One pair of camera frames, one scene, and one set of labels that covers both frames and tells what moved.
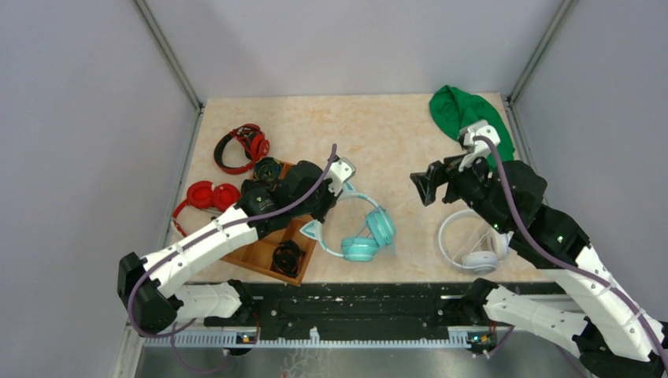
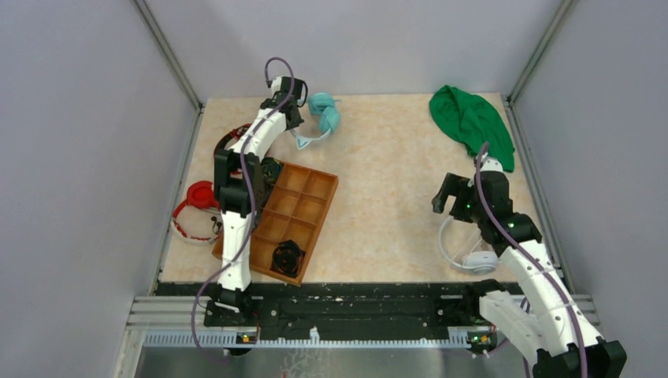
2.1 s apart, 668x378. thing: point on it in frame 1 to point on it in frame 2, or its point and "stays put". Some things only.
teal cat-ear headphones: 381,230 to 328,109
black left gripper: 331,199 to 295,123
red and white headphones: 203,194 stays put
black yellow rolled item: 268,168 stays put
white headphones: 483,262 stays put
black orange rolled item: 287,257 stays put
